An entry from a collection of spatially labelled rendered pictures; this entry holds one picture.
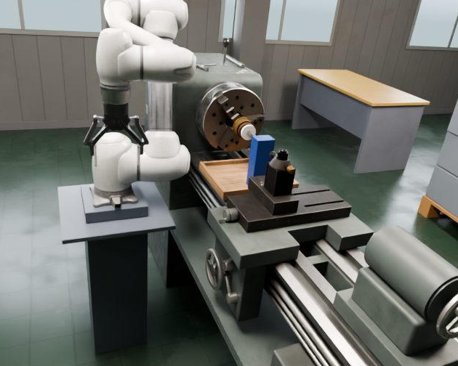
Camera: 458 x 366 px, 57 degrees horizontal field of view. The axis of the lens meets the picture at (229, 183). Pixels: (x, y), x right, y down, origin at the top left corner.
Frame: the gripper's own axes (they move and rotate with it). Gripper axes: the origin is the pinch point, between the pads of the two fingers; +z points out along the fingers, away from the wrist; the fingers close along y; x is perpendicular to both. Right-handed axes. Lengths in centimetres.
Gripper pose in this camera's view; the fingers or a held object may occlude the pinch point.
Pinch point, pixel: (117, 161)
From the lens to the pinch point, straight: 143.3
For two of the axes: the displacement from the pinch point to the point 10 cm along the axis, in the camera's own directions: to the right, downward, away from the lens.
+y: -9.6, 0.3, -2.7
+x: 2.5, 4.6, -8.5
